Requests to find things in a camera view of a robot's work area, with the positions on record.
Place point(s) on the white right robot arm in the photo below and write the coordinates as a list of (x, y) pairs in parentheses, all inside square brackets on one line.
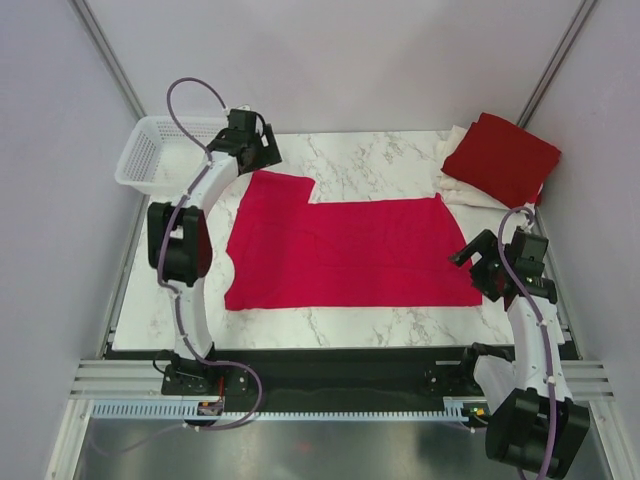
[(534, 423)]

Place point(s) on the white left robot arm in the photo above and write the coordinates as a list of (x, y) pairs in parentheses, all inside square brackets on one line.
[(179, 245)]

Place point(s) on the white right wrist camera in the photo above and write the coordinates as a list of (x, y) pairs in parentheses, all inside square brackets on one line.
[(527, 219)]

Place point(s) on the white plastic basket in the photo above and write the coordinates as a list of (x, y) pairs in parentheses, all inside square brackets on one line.
[(159, 160)]

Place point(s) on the dark red folded t shirt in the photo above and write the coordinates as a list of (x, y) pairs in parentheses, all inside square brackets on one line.
[(502, 160)]

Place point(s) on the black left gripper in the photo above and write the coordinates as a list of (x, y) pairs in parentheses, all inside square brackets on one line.
[(268, 155)]

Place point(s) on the white slotted cable duct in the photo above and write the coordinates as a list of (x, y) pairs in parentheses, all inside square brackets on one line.
[(450, 410)]

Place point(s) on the cream folded t shirt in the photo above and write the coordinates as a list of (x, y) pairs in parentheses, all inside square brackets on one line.
[(457, 192)]

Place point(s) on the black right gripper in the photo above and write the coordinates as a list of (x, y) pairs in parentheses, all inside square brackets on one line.
[(487, 244)]

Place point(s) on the bright red t shirt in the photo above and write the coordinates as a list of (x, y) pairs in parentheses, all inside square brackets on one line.
[(289, 252)]

